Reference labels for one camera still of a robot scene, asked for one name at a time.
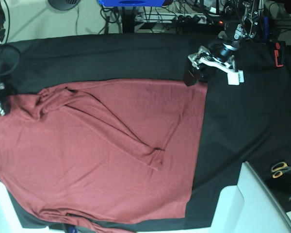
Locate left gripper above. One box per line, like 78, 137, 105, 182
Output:
183, 40, 239, 87

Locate red long-sleeve T-shirt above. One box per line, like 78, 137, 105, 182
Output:
0, 79, 207, 233

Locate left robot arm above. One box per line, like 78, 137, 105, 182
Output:
183, 0, 259, 86

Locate black table cloth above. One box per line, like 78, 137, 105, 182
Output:
3, 33, 291, 233

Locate white power strip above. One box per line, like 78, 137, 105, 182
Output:
134, 11, 224, 26

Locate black and orange clamp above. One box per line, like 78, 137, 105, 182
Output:
269, 41, 286, 67

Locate blue clamp at right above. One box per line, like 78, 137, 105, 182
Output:
260, 16, 269, 43

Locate blue clamp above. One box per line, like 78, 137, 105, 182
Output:
260, 16, 269, 43
63, 224, 79, 233

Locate blue plastic box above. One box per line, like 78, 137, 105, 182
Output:
98, 0, 165, 7

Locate blue clamp at bottom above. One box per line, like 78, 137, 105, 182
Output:
63, 224, 79, 233

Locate black looped cable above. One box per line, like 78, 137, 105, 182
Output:
0, 43, 21, 76

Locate black stand post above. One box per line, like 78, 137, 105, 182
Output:
120, 6, 139, 33

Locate yellow-handled scissors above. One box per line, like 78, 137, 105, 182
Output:
271, 162, 291, 179

